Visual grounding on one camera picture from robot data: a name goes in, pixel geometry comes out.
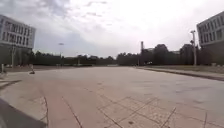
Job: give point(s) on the street lamp pole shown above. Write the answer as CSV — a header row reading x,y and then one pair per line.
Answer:
x,y
61,51

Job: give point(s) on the grey building with window rows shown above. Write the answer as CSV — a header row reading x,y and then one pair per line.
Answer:
x,y
212,36

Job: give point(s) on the tall lamp pole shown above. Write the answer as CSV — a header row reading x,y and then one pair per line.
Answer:
x,y
193,46

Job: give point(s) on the distant tower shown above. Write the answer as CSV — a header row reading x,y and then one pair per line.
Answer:
x,y
142,46

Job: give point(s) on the row of dark trees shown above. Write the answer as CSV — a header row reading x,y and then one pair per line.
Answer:
x,y
110,58

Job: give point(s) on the raised kerb strip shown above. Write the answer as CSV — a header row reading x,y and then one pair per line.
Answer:
x,y
190,72

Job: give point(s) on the pale building with window grid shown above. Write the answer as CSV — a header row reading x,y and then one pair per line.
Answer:
x,y
16,38

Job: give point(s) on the person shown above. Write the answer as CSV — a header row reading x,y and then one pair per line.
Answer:
x,y
32,69

